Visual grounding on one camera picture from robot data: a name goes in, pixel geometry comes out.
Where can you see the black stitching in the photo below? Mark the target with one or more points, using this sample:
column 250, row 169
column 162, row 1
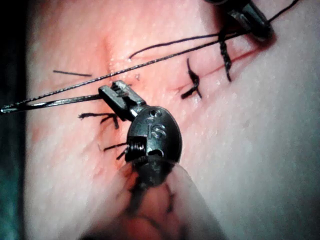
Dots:
column 193, row 80

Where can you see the tissue pad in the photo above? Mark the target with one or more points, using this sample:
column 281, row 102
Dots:
column 250, row 137

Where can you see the short cut black thread piece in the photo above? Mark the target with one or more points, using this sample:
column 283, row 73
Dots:
column 72, row 73

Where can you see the right arm needle driver jaw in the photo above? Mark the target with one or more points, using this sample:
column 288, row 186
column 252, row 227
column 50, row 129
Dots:
column 241, row 21
column 261, row 17

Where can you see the dark left arm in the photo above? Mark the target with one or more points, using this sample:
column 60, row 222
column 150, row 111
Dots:
column 180, row 220

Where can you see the right arm needle driver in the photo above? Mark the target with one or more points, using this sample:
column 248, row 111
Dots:
column 215, row 1

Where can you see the left arm needle driver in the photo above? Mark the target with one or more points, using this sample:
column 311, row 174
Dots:
column 162, row 135

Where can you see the curved steel needle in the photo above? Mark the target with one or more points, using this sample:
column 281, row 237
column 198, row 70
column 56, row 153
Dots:
column 62, row 101

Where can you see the left arm needle driver jaw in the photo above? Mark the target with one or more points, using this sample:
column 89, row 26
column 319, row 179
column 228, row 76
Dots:
column 132, row 95
column 113, row 100

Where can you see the blue-green cloth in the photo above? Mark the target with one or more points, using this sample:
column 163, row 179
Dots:
column 11, row 125

